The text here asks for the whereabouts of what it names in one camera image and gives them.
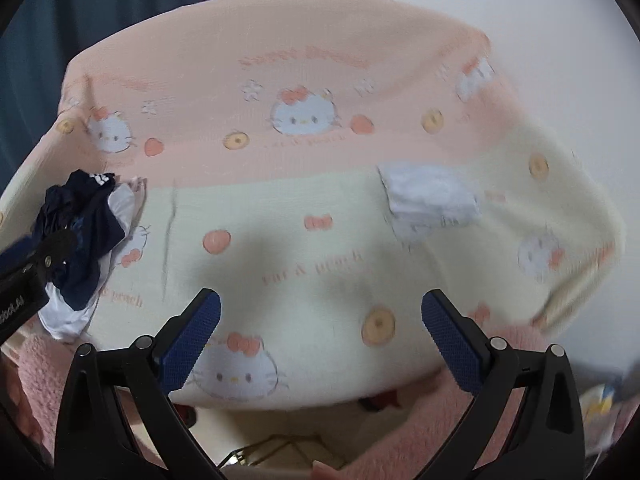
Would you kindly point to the colourful paper pile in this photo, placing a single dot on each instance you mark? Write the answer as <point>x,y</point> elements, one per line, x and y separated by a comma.
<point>602,400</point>

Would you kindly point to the white garment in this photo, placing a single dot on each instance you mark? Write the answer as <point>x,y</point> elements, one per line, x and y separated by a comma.
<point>65,315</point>

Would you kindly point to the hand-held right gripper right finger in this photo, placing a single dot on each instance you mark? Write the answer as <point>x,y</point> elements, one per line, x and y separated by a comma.
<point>450,345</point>

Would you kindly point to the dark blue curtain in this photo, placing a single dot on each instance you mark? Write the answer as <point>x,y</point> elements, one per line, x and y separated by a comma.
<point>100,10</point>

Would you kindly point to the pink and cream printed blanket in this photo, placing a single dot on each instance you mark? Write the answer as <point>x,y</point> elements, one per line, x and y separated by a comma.
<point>325,160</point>

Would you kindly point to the white shirt with navy collar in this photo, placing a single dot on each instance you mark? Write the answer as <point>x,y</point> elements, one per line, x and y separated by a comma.
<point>425,190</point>

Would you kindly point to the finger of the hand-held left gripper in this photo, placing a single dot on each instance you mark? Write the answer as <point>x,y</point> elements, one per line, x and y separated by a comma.
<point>50,252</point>

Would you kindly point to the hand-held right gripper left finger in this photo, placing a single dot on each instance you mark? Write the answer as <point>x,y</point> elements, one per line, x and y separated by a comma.
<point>192,342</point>

